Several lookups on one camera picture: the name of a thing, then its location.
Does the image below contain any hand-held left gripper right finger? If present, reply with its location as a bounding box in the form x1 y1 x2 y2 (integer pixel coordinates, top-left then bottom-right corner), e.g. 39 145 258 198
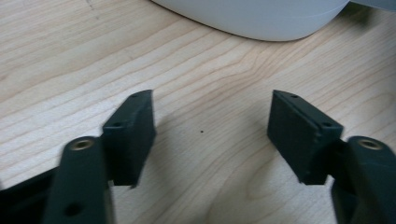
266 89 345 186

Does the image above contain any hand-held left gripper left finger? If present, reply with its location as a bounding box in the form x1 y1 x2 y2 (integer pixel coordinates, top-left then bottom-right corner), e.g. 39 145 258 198
102 89 157 189

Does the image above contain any white pedal trash can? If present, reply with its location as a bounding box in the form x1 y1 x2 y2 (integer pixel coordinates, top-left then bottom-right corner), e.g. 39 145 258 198
149 0 351 42

